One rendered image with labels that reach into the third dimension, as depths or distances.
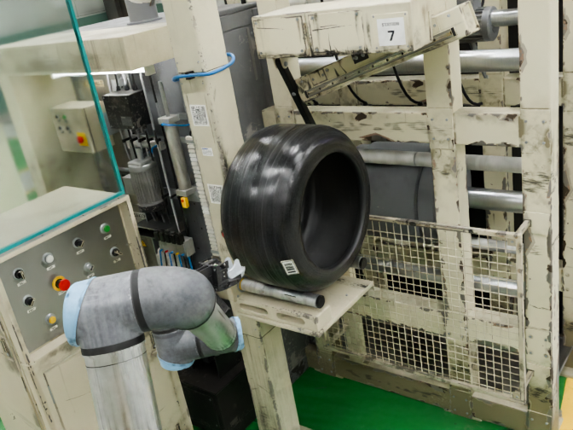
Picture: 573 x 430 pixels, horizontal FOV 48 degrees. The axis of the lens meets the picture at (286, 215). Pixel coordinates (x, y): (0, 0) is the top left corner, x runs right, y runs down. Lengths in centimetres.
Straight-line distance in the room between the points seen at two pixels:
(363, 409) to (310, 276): 116
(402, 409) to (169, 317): 201
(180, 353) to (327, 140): 80
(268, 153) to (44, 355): 99
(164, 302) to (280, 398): 161
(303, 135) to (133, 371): 105
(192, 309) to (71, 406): 126
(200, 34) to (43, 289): 98
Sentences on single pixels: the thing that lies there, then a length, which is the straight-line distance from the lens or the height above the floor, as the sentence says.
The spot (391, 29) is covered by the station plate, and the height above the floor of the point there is 171.
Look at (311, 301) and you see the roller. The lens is 212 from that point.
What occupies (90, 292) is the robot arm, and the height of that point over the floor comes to 148.
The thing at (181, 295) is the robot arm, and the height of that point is 144.
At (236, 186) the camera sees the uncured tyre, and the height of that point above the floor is 133.
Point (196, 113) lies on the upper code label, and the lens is 222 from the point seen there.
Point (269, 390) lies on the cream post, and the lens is 266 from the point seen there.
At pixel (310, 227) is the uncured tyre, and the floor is 100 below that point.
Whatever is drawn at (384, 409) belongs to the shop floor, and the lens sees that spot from 306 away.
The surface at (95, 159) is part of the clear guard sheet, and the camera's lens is 229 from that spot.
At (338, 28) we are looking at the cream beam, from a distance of 211.
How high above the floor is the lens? 198
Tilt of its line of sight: 22 degrees down
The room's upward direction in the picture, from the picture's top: 10 degrees counter-clockwise
